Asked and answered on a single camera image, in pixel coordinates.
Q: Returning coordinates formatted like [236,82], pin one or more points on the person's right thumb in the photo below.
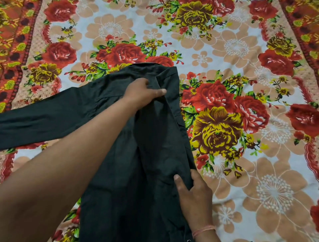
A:
[181,183]

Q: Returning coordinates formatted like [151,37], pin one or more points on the person's left thumb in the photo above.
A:
[155,92]

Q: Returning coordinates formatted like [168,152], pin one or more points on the floral bed sheet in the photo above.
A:
[236,99]

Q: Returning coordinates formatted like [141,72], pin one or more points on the person's right forearm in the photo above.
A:
[205,235]

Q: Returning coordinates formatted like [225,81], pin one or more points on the person's right hand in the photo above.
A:
[196,199]

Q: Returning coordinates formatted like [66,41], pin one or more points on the black shirt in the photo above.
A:
[119,139]

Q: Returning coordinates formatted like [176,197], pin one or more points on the person's left hand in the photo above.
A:
[139,93]

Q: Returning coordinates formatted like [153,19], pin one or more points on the person's left forearm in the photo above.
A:
[62,169]

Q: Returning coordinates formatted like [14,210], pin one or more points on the pink thread wristband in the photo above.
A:
[203,229]

